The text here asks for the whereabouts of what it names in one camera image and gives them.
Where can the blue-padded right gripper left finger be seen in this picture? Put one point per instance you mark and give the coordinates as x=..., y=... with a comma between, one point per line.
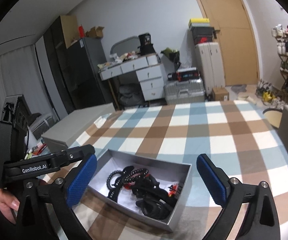
x=33, y=219

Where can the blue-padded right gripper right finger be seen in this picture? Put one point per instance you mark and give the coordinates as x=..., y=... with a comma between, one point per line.
x=261, y=218

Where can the black toothed hair clip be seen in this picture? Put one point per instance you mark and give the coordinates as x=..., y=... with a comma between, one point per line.
x=115, y=182

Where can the small clear red ornament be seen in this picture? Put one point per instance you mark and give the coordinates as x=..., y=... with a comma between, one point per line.
x=172, y=190

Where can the person's left hand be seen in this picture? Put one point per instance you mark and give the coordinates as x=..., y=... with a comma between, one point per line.
x=9, y=204

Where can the grey cabinet left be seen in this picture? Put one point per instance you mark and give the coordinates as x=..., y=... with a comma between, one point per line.
x=64, y=133

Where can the silver cardboard box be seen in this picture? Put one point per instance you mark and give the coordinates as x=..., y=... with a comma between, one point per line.
x=148, y=190

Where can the black spiral hair claw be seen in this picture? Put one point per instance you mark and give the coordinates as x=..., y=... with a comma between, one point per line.
x=150, y=182

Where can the dark refrigerator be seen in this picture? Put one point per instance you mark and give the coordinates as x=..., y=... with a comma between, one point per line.
x=84, y=82

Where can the brown cardboard box on floor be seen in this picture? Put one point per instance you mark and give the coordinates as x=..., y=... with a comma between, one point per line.
x=220, y=94

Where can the silver flat suitcase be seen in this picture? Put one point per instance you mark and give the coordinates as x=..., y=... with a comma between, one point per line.
x=178, y=92

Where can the white upright suitcase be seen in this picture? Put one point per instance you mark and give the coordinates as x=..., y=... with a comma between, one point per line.
x=210, y=65

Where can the black box on suitcase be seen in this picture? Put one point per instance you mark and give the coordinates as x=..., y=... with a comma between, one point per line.
x=184, y=74

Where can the white drawer desk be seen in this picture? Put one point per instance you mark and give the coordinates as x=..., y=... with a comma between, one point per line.
x=150, y=73

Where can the stacked shoe boxes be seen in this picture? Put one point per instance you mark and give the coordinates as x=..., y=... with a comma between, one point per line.
x=201, y=30

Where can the wooden door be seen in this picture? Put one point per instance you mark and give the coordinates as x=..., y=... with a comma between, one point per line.
x=236, y=39

